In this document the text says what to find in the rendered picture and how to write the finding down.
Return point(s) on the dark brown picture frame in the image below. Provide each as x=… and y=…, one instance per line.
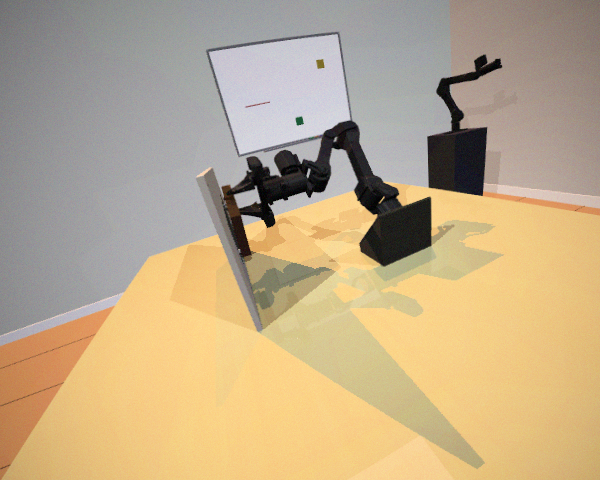
x=236, y=222

